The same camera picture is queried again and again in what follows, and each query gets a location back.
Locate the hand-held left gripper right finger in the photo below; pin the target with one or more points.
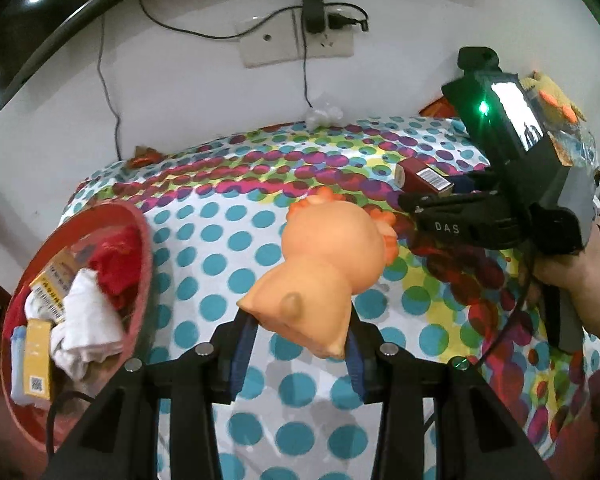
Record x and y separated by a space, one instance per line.
357 365

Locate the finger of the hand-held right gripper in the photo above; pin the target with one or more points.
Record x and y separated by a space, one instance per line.
430 202
467 183

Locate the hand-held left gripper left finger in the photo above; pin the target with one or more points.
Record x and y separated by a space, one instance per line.
242 355

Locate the dark red small box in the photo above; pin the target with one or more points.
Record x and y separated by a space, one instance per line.
420 177

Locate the orange rubber toy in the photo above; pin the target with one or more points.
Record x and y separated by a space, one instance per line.
325 260

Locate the red round tray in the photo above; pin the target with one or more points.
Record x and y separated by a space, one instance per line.
142 270

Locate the large red sock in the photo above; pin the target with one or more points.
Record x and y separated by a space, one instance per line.
117 270

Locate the large white sock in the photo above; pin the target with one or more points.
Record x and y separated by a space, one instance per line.
90 320

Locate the plain yellow carton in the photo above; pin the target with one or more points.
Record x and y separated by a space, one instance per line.
37 360

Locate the blue sock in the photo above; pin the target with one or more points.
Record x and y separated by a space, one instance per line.
17 355

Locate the person's right hand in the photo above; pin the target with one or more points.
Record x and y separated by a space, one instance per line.
575 275

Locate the red paper packet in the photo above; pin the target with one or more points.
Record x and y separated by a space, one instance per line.
437 107

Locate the yellow knitted toy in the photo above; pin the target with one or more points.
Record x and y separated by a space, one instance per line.
555 92

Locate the black clamp stand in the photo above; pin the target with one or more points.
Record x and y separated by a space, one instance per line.
477 57

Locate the polka-dot tablecloth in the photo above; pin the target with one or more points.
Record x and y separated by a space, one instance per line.
260 220

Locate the crumpled clear plastic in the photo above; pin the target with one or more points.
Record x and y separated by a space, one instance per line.
322 112

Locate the white power socket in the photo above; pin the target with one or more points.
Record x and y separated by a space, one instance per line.
337 45

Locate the black plug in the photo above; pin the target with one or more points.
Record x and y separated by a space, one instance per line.
345 20

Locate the red candy wrapper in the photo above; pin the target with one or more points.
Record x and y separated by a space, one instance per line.
142 156

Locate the black charger adapter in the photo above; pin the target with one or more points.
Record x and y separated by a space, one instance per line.
312 7

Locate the white wall outlet plate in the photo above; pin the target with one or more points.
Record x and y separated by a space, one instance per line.
267 42

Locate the black wall television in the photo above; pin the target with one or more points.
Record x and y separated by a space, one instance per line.
55 10

